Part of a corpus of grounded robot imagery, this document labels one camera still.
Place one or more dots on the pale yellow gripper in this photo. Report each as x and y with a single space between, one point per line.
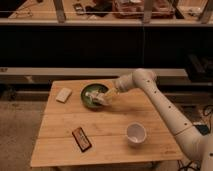
110 94

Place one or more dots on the white plastic bottle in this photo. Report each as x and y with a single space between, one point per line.
97 98

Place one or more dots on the black foot pedal box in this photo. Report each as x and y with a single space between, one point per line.
202 128

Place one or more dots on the dark phone on shelf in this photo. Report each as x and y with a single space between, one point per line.
79 9

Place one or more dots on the white cup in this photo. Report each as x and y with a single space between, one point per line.
136 134

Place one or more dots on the wooden table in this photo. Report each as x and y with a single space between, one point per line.
105 129

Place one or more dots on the dark red chocolate bar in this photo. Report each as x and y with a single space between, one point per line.
81 139

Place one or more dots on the red tray on shelf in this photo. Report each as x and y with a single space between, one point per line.
135 9

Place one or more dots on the white sponge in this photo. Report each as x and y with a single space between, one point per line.
63 95

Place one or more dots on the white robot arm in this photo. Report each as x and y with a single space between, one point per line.
194 145

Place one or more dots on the green bowl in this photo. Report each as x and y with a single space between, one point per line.
86 100

